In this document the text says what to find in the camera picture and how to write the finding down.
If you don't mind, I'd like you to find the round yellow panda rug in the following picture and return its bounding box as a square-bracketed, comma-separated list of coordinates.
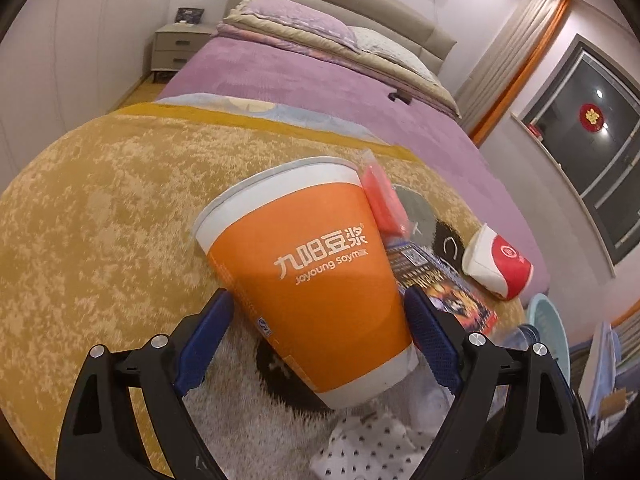
[1, 103, 537, 474]

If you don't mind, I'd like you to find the pink wrapped packet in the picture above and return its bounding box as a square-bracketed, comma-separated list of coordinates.
[359, 162, 411, 240]

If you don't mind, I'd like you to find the light blue mesh basket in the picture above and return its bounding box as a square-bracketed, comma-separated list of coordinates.
[526, 294, 570, 384]

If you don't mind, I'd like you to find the orange soymilk paper cup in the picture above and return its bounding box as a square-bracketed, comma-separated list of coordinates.
[193, 156, 418, 410]

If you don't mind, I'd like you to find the red snack box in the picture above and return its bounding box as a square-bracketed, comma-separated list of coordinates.
[385, 242, 498, 335]

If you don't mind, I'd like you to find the red window decoration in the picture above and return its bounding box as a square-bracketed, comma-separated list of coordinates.
[578, 103, 605, 133]

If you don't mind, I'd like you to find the white pillow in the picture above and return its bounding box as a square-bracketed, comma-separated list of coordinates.
[348, 26, 438, 84]

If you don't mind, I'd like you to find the bed with purple blanket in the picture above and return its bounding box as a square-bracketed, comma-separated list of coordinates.
[161, 0, 551, 301]

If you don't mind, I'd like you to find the blue desk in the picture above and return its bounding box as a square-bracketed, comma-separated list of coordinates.
[570, 318, 639, 443]

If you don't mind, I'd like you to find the red white paper cup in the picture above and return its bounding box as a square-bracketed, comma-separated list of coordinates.
[462, 223, 534, 301]

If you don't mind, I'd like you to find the purple pillow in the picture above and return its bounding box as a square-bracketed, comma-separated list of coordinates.
[236, 0, 359, 52]

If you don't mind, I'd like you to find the clear plastic bottle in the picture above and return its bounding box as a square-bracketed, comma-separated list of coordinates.
[414, 323, 544, 411]

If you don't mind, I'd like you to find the dark framed window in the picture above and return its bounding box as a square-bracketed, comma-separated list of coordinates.
[522, 36, 639, 264]

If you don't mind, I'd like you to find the white heart patterned bag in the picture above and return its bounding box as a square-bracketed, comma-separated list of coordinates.
[309, 412, 435, 480]

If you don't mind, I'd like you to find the small dark object on bed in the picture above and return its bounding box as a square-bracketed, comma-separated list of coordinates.
[387, 90, 412, 105]

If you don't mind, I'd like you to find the left beige orange curtain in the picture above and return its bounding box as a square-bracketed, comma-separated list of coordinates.
[454, 0, 572, 146]

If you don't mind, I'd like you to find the picture frame on nightstand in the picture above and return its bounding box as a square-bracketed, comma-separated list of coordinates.
[175, 6, 204, 25]

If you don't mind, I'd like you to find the grey bedside nightstand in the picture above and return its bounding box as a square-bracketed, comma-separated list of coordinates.
[151, 23, 216, 82]

